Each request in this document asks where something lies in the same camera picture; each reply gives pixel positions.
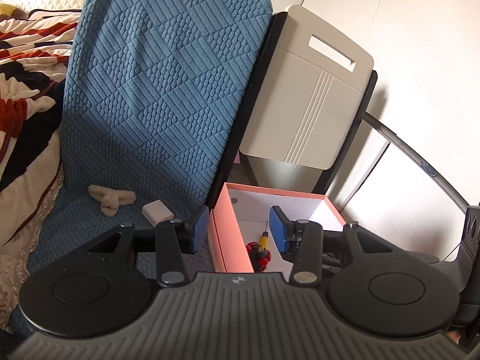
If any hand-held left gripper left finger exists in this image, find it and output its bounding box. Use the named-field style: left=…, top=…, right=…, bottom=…
left=86, top=205, right=211, bottom=287

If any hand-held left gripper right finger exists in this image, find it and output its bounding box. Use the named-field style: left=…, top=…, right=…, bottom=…
left=269, top=205, right=379, bottom=284

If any yellow handled screwdriver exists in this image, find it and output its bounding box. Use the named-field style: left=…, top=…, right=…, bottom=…
left=259, top=220, right=271, bottom=250

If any pink cardboard box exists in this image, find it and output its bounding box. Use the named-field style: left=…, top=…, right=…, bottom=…
left=207, top=182, right=347, bottom=274

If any red figurine toy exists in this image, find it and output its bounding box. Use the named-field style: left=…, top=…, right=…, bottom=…
left=245, top=243, right=271, bottom=272

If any white charger plug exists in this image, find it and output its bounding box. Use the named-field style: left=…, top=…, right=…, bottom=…
left=142, top=200, right=175, bottom=224

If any cream plush hair clip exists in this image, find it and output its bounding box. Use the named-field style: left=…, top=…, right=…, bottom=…
left=88, top=184, right=136, bottom=218

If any white plastic panel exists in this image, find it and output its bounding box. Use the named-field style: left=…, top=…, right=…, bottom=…
left=239, top=4, right=375, bottom=170

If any white folding chair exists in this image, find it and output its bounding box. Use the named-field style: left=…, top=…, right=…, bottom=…
left=207, top=11, right=377, bottom=211

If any blue textured sofa cover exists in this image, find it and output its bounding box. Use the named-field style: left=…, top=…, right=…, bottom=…
left=11, top=0, right=274, bottom=338

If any beige lace cloth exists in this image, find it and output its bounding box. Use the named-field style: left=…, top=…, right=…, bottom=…
left=0, top=165, right=64, bottom=323

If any red white black printed blanket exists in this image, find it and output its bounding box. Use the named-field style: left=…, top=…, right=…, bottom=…
left=0, top=4, right=81, bottom=196

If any black curved metal rail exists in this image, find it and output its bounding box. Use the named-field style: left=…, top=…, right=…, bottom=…
left=362, top=112, right=480, bottom=211

